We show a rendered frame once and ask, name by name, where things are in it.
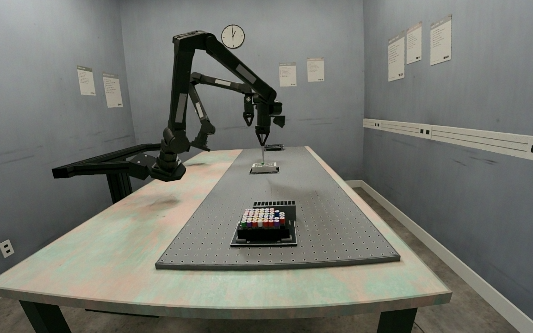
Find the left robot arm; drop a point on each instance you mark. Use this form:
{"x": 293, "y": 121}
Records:
{"x": 207, "y": 128}

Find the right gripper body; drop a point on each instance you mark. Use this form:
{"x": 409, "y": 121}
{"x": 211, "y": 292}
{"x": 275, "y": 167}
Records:
{"x": 259, "y": 124}

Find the white tube carrier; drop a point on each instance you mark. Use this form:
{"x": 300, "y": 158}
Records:
{"x": 268, "y": 167}

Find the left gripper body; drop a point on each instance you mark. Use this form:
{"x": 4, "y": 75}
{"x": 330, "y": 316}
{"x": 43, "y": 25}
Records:
{"x": 247, "y": 113}

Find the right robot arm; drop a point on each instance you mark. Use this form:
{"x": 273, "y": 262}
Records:
{"x": 175, "y": 140}

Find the black vial rack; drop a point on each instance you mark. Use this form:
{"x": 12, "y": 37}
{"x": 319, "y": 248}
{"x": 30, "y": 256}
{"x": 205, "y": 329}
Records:
{"x": 264, "y": 234}

